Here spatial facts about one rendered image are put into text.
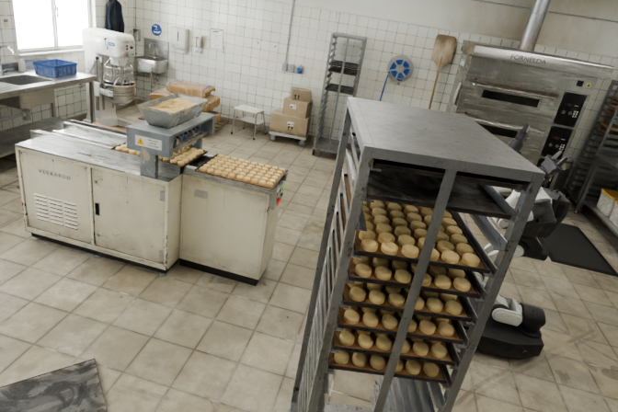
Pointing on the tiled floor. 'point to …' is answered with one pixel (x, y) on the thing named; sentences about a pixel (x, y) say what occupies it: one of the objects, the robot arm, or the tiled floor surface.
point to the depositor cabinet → (100, 204)
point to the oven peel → (441, 54)
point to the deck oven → (525, 96)
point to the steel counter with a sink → (31, 89)
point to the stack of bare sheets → (57, 391)
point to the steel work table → (589, 188)
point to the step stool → (250, 117)
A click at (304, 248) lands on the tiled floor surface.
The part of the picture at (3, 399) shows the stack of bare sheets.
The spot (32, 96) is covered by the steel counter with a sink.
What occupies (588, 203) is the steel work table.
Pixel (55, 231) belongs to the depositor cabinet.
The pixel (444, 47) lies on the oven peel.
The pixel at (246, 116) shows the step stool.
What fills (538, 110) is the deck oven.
